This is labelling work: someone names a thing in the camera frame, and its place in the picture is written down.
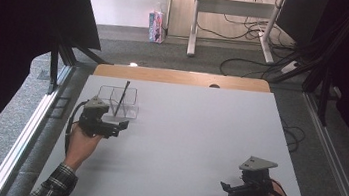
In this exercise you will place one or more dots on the clear plastic divided container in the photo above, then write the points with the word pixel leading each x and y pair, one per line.
pixel 128 100

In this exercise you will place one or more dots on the white desk frame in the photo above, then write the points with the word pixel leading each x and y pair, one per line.
pixel 230 7

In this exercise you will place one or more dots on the black pen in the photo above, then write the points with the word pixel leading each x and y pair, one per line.
pixel 122 98

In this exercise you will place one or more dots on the colourful carton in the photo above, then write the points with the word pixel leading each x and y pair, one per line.
pixel 156 25

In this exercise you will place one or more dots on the black metal stand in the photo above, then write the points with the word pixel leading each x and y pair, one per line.
pixel 54 66
pixel 324 99

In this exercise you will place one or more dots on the white power strip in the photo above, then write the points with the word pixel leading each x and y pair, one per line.
pixel 289 68

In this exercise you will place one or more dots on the wooden table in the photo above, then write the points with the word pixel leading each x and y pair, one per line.
pixel 178 77

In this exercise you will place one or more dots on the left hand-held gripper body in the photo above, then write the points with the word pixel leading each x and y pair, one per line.
pixel 95 123

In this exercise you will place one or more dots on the person's left hand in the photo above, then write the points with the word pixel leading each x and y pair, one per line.
pixel 80 148

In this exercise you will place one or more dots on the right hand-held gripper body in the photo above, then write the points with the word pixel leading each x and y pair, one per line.
pixel 255 187

